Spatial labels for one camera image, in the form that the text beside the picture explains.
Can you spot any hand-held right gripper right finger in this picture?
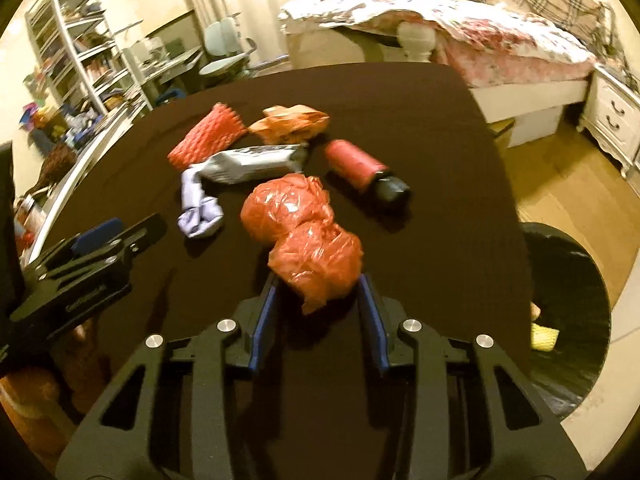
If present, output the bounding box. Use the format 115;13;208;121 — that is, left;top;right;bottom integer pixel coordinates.
357;272;588;480

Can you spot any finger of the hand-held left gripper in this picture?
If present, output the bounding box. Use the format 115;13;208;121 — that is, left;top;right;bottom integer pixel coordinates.
22;217;125;281
37;213;168;291

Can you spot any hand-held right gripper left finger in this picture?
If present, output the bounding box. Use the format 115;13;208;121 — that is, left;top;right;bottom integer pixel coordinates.
55;272;281;480

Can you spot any red plastic bag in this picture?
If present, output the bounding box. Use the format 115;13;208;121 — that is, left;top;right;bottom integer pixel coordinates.
240;174;363;315

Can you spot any yellow foam net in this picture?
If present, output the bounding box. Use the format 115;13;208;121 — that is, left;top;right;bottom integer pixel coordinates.
531;323;560;352

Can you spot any black lined trash bin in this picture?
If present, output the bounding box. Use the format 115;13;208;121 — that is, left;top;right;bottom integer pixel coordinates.
520;222;613;418

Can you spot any purple crumpled cloth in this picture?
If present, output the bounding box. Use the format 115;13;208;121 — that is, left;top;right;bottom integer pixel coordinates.
177;167;226;238

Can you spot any red foam net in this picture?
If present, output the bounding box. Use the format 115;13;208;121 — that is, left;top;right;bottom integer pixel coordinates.
167;102;248;171

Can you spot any silver wrapper packet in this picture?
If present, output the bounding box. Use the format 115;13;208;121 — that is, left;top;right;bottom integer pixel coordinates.
192;143;309;184

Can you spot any red bottle with black cap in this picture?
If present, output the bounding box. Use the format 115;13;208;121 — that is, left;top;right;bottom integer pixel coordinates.
324;139;412;205

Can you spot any orange plastic bag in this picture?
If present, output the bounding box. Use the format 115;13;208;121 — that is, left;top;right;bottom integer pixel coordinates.
248;104;331;145

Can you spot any pale blue office chair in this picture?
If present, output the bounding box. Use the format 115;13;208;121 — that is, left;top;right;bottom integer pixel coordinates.
199;16;258;78

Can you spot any white shelf rack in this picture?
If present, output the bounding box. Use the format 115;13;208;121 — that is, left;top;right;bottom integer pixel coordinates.
25;0;153;116

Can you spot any small cardboard box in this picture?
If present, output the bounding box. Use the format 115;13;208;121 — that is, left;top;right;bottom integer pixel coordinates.
487;119;516;148

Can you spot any white storage box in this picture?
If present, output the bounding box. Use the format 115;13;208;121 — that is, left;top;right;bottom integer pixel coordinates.
510;105;568;148

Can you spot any bed with floral quilt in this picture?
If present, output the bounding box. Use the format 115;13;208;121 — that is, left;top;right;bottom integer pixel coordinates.
282;20;598;148

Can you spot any pink floral bed sheet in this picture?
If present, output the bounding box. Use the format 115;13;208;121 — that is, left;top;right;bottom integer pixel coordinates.
440;35;596;83

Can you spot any white nightstand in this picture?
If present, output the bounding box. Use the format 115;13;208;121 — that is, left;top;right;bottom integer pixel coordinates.
577;67;640;178

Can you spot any floral quilt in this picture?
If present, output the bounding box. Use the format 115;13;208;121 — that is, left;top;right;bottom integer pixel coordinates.
277;0;598;66

